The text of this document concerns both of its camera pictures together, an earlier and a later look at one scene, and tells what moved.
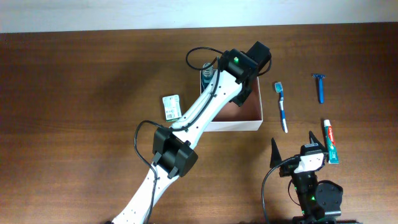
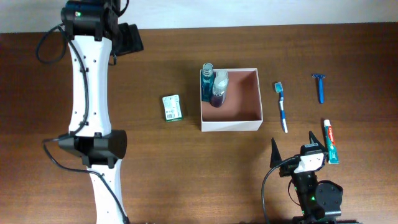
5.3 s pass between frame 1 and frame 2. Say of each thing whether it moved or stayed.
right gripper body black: stayed
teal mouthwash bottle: stayed
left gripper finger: moved
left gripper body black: moved
